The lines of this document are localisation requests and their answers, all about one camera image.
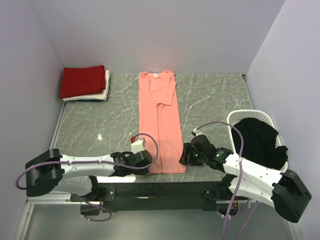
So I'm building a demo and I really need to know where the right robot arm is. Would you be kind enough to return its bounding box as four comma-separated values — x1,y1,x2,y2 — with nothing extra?
179,134,312,223

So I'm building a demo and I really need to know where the folded red t-shirt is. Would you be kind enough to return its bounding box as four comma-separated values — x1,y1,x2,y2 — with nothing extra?
59,65,106,99

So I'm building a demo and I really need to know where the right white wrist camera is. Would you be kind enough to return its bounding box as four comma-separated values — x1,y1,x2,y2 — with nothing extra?
191,127,204,137

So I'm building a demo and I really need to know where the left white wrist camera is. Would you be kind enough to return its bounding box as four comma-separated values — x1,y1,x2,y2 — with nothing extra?
130,136,146,154

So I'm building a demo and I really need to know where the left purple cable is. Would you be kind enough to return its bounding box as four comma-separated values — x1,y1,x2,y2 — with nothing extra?
14,132,160,223

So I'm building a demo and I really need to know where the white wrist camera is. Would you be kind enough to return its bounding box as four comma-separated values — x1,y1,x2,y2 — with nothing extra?
130,136,146,154
191,127,204,137

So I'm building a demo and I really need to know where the black t-shirt in basket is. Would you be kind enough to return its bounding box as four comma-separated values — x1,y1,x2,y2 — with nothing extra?
234,118,288,170

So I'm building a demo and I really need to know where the aluminium frame rail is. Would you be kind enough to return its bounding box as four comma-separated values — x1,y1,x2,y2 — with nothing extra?
14,192,71,240

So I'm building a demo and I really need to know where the black base beam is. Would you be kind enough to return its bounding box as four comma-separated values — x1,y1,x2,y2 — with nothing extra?
69,181,250,216

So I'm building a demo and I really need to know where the folded white t-shirt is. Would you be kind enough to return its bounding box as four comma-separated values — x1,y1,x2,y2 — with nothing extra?
62,70,111,102

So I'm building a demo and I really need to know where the folded blue t-shirt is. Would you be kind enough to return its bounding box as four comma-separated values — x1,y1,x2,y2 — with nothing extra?
78,99,104,103

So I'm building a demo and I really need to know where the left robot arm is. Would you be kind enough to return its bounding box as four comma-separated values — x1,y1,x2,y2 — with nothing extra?
25,148,153,201

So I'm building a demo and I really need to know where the pink t-shirt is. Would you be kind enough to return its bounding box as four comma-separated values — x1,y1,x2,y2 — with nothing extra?
138,71,187,174

